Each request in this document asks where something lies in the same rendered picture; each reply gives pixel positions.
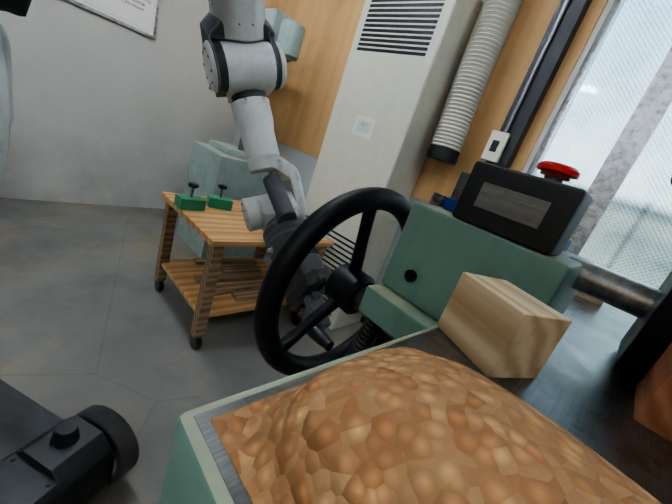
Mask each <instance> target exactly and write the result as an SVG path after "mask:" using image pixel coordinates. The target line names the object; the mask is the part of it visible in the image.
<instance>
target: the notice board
mask: <svg viewBox="0 0 672 504"><path fill-rule="evenodd" d="M66 1H68V2H70V3H72V4H75V5H77V6H79V7H81V8H84V9H86V10H88V11H90V12H93V13H95V14H97V15H99V16H102V17H104V18H106V19H108V20H111V21H113V22H115V23H117V24H120V25H122V26H124V27H126V28H129V29H131V30H133V31H135V32H138V33H140V34H142V35H144V36H147V37H149V38H151V39H153V40H155V39H156V32H157V24H158V16H159V8H160V0H66Z"/></svg>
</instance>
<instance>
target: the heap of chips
mask: <svg viewBox="0 0 672 504"><path fill-rule="evenodd" d="M211 422H212V424H213V426H214V428H215V430H216V432H217V434H218V436H219V438H220V440H221V442H222V444H223V446H224V448H225V450H226V452H227V454H228V456H229V458H230V460H231V462H232V464H233V466H234V468H235V470H236V472H237V474H238V476H239V478H240V480H241V482H242V484H243V486H244V487H245V489H246V491H247V493H248V495H249V497H250V499H251V501H252V503H253V504H662V503H661V502H660V501H659V500H657V499H656V498H655V497H653V496H652V495H651V494H650V493H648V492H647V491H646V490H644V489H643V488H642V487H641V486H639V485H638V484H637V483H635V482H634V481H633V480H632V479H630V478H629V477H628V476H626V475H625V474H624V473H622V472H621V471H620V470H619V469H617V468H616V467H615V466H613V465H612V464H611V463H609V462H608V461H607V460H605V459H604V458H603V457H601V456H600V455H599V454H597V453H596V452H595V451H594V450H592V449H591V448H590V447H588V446H587V445H585V444H584V443H583V442H581V441H580V440H579V439H577V438H576V437H575V436H573V435H572V434H571V433H569V432H568V431H567V430H565V429H564V428H562V427H561V426H560V425H558V424H557V423H555V422H554V421H553V420H551V419H550V418H548V417H547V416H545V415H544V414H543V413H541V412H540V411H538V410H537V409H535V408H534V407H532V406H531V405H529V404H528V403H526V402H525V401H523V400H522V399H520V398H518V397H517V396H515V395H514V394H512V393H511V392H509V391H507V390H506V389H504V388H503V387H501V386H500V385H498V384H496V383H495V382H493V381H491V380H490V379H488V378H487V377H485V376H483V375H482V374H480V373H478V372H476V371H474V370H472V369H470V368H468V367H466V366H464V365H462V364H460V363H457V362H455V361H452V360H448V359H445V358H442V357H438V356H435V355H432V354H429V353H425V352H423V351H420V350H417V349H412V348H408V347H405V346H404V347H397V348H389V349H380V350H376V351H373V352H370V353H367V354H364V355H361V356H358V357H355V358H353V359H350V360H347V361H344V362H341V363H339V364H336V365H334V366H332V367H330V368H328V369H326V370H324V371H322V372H321V373H319V374H317V375H316V376H315V377H313V378H312V379H310V380H309V381H308V382H306V383H304V384H301V385H299V386H296V387H293V388H291V389H288V390H285V391H283V392H280V393H278V394H275V395H272V396H270V397H267V398H264V399H262V400H259V401H257V402H254V403H251V404H249V405H246V406H243V407H241V408H238V409H236V410H233V411H230V412H228V413H225V414H223V415H220V416H217V417H215V418H212V419H211Z"/></svg>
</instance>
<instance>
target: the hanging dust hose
mask: <svg viewBox="0 0 672 504"><path fill-rule="evenodd" d="M522 3H523V0H485V1H484V2H483V6H482V7H481V11H480V13H479V15H478V19H477V20H476V23H475V25H474V28H473V31H472V33H471V36H470V39H469V41H468V44H467V45H466V49H465V52H464V53H463V57H462V60H461V61H460V65H459V68H458V69H457V73H456V76H455V77H454V79H455V80H453V84H452V85H451V86H452V87H451V88H450V92H449V95H448V96H447V98H448V99H446V103H445V104H444V105H445V106H444V107H443V109H444V110H443V111H442V114H441V115H440V116H441V118H439V120H440V121H439V122H438V124H439V125H437V129H435V131H436V132H434V136H432V137H433V138H434V139H432V140H431V141H432V143H430V145H429V148H428V150H427V153H426V156H428V157H430V158H433V159H435V160H438V161H441V162H444V163H447V164H451V165H455V164H456V162H457V160H458V157H459V155H460V153H461V151H460V150H461V149H462V147H461V146H463V145H464V144H463V143H464V142H465V140H464V139H466V135H468V133H467V132H468V131H469V129H468V128H471V126H470V125H471V124H472V121H473V120H474V118H473V117H475V113H477V111H476V110H477V109H478V106H479V105H480V103H479V102H481V98H483V94H484V91H485V90H486V87H487V85H488V84H487V83H489V79H490V78H491V75H492V71H494V67H495V66H496V63H497V59H499V55H500V54H501V51H502V49H503V46H504V44H505V42H506V39H507V38H508V34H509V33H510V30H511V28H512V25H513V23H514V21H515V18H516V17H517V13H518V12H519V9H520V8H521V4H522Z"/></svg>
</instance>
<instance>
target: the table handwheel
mask: <svg viewBox="0 0 672 504"><path fill-rule="evenodd" d="M411 208H412V205H411V203H410V202H409V201H408V200H407V199H406V198H405V197H403V196H402V195H401V194H399V193H398V192H396V191H393V190H391V189H387V188H382V187H365V188H360V189H355V190H352V191H349V192H347V193H344V194H342V195H340V196H338V197H336V198H334V199H332V200H330V201H329V202H327V203H326V204H324V205H322V206H321V207H320V208H318V209H317V210H316V211H314V212H313V213H312V214H311V215H309V216H308V217H307V218H306V219H305V220H304V221H303V222H302V223H301V224H300V225H299V226H298V227H297V228H296V229H295V230H294V231H293V232H292V234H291V235H290V236H289V237H288V238H287V240H286V241H285V242H284V244H283V245H282V246H281V248H280V249H279V251H278V252H277V254H276V256H275V257H274V259H273V261H272V262H271V264H270V266H269V268H268V270H267V272H266V274H265V277H264V279H263V282H262V284H261V287H260V290H259V293H258V297H257V301H256V305H255V312H254V334H255V340H256V344H257V347H258V349H259V352H260V354H261V355H262V357H263V358H264V360H265V361H266V362H267V364H268V365H269V366H271V367H272V368H273V369H275V370H276V371H278V372H280V373H282V374H284V375H288V376H290V375H293V374H296V373H299V372H302V371H305V370H308V369H311V368H314V367H317V366H320V365H322V364H325V363H328V362H331V361H334V360H337V359H340V358H343V357H345V355H346V354H347V351H348V350H349V347H350V346H351V344H352V342H353V340H354V338H356V334H358V331H359V330H360V329H359V330H358V331H356V332H355V333H354V334H353V335H352V336H350V337H349V338H348V339H347V340H345V341H344V342H342V343H341V344H339V345H337V346H336V347H334V348H332V349H330V350H328V351H326V352H323V353H320V354H317V355H312V356H298V355H295V354H292V353H290V352H289V351H288V349H290V348H291V347H292V346H293V345H294V344H295V343H296V342H297V341H299V340H300V339H301V338H302V337H303V336H304V335H305V334H306V333H308V332H309V331H310V330H311V329H312V328H313V327H315V326H316V325H317V324H318V323H319V322H321V321H322V320H323V319H324V318H326V317H327V316H328V315H329V314H331V313H332V312H333V311H334V310H336V309H337V308H338V307H339V308H340V309H341V310H343V311H344V312H345V313H346V314H355V313H358V312H359V313H360V314H362V315H363V316H364V317H365V318H366V317H367V316H365V315H364V314H363V313H362V312H360V311H359V306H360V304H361V301H362V299H363V296H364V293H365V291H366V288H367V287H368V286H369V285H375V281H374V279H373V278H372V277H371V276H369V275H368V274H366V273H365V272H363V271H362V267H363V262H364V258H365V253H366V249H367V245H368V241H369V237H370V234H371V230H372V226H373V223H374V219H375V216H376V212H377V210H383V211H387V212H389V213H391V214H392V215H393V216H394V217H395V218H396V219H397V221H398V222H399V224H400V227H401V231H402V230H403V228H404V225H405V223H406V220H407V218H408V216H409V213H410V211H411ZM362 212H363V213H362ZM360 213H362V217H361V222H360V226H359V230H358V235H357V239H356V243H355V247H354V250H353V254H352V257H351V261H350V263H346V264H343V265H341V266H339V267H337V268H336V269H334V270H333V271H332V272H331V274H330V275H329V277H328V279H327V281H326V285H325V294H326V296H327V298H328V299H327V300H326V301H325V302H324V303H323V304H322V305H320V306H319V307H318V308H317V309H316V310H315V311H314V312H312V313H311V314H310V315H309V316H308V317H307V318H306V319H305V320H303V321H302V322H301V323H300V324H298V325H297V326H296V327H295V328H293V329H292V330H291V331H290V332H288V333H287V334H286V335H285V336H283V337H282V338H281V339H280V335H279V315H280V310H281V306H282V303H283V299H284V297H285V294H286V291H287V289H288V287H289V285H290V283H291V281H292V279H293V277H294V275H295V273H296V272H297V270H298V268H299V267H300V265H301V264H302V262H303V261H304V259H305V258H306V257H307V255H308V254H309V253H310V252H311V250H312V249H313V248H314V247H315V246H316V245H317V244H318V243H319V242H320V241H321V240H322V239H323V238H324V237H325V236H326V235H327V234H328V233H329V232H330V231H332V230H333V229H334V228H335V227H337V226H338V225H339V224H341V223H342V222H344V221H346V220H347V219H349V218H351V217H353V216H355V215H357V214H360Z"/></svg>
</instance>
